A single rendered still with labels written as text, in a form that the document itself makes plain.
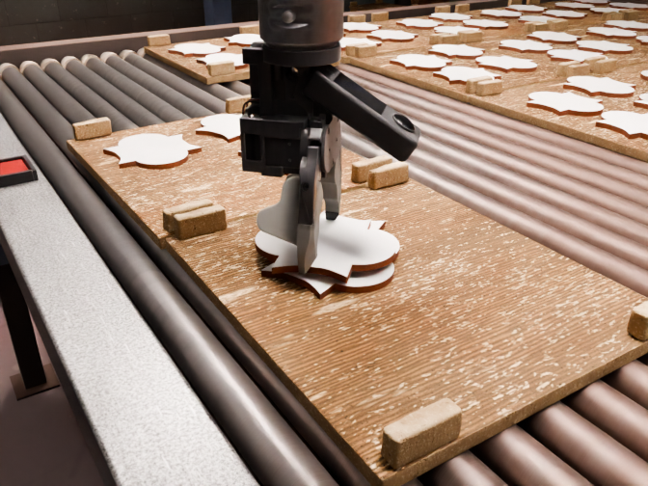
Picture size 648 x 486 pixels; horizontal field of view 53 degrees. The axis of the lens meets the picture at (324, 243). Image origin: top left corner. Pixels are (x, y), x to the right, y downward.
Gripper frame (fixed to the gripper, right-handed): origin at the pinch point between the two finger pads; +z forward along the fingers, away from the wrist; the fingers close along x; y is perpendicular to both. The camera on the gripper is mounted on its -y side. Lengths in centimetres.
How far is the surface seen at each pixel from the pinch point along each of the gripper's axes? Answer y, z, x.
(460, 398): -15.2, 2.3, 18.0
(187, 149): 27.7, 1.6, -27.0
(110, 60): 79, 5, -93
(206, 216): 14.4, 0.1, -3.1
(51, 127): 61, 5, -41
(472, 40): -10, 2, -127
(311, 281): -0.1, 1.5, 5.3
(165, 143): 32.2, 1.6, -28.9
